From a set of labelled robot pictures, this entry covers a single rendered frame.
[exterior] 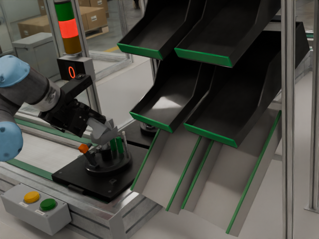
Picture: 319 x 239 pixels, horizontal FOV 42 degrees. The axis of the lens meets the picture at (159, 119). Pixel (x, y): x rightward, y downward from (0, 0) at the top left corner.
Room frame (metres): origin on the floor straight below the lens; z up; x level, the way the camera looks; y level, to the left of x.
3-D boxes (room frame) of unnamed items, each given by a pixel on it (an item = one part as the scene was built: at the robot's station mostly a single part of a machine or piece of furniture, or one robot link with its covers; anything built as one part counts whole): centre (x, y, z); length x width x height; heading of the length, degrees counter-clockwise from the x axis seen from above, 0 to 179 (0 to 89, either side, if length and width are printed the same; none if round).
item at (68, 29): (1.27, 0.23, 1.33); 0.05 x 0.05 x 0.05
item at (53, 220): (0.95, 0.37, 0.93); 0.21 x 0.07 x 0.06; 49
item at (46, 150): (1.27, 0.38, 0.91); 0.84 x 0.28 x 0.10; 49
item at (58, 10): (1.27, 0.23, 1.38); 0.05 x 0.05 x 0.05
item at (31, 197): (0.95, 0.37, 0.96); 0.04 x 0.04 x 0.02
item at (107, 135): (1.07, 0.16, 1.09); 0.08 x 0.04 x 0.07; 139
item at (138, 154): (1.06, 0.17, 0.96); 0.24 x 0.24 x 0.02; 49
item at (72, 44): (1.27, 0.23, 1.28); 0.05 x 0.05 x 0.05
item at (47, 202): (0.91, 0.32, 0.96); 0.04 x 0.04 x 0.02
